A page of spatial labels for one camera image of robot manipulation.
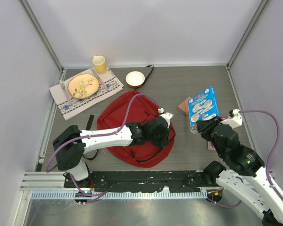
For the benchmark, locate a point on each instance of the yellow mug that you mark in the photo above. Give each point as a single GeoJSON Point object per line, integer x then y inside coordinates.
{"type": "Point", "coordinates": [99, 63]}

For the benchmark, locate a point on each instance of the aluminium front rail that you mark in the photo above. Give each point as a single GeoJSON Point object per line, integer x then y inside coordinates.
{"type": "Point", "coordinates": [62, 180]}

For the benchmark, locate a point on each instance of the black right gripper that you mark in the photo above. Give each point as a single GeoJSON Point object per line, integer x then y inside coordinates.
{"type": "Point", "coordinates": [204, 126]}

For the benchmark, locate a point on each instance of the pink handled fork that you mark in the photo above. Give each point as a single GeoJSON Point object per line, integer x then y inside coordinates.
{"type": "Point", "coordinates": [61, 83]}

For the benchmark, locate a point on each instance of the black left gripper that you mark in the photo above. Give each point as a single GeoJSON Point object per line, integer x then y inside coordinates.
{"type": "Point", "coordinates": [163, 143]}

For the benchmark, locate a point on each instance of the yellow bird plate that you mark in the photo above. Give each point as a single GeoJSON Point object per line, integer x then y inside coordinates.
{"type": "Point", "coordinates": [83, 86]}

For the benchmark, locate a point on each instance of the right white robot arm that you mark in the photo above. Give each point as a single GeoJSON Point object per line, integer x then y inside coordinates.
{"type": "Point", "coordinates": [264, 198]}

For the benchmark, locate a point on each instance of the blue comic paperback book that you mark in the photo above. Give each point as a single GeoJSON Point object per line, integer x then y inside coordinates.
{"type": "Point", "coordinates": [202, 107]}

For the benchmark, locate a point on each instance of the patterned cloth placemat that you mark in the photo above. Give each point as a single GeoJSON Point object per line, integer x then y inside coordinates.
{"type": "Point", "coordinates": [79, 105]}

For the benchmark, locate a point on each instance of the orange white bowl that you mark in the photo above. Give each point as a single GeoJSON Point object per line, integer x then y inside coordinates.
{"type": "Point", "coordinates": [135, 79]}

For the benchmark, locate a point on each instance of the pink handled knife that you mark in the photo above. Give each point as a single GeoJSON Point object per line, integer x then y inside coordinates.
{"type": "Point", "coordinates": [100, 80]}

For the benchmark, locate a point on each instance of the purple treehouse paperback book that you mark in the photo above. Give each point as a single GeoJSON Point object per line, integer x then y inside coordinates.
{"type": "Point", "coordinates": [210, 145]}

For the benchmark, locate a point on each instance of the red student backpack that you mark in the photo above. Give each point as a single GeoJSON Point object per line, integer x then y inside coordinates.
{"type": "Point", "coordinates": [134, 106]}

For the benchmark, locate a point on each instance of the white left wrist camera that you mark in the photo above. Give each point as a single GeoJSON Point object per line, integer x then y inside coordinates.
{"type": "Point", "coordinates": [166, 115]}

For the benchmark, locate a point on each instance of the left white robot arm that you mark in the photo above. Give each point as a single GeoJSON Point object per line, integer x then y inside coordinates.
{"type": "Point", "coordinates": [73, 143]}

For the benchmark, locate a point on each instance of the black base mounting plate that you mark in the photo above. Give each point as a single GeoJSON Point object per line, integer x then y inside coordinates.
{"type": "Point", "coordinates": [178, 181]}

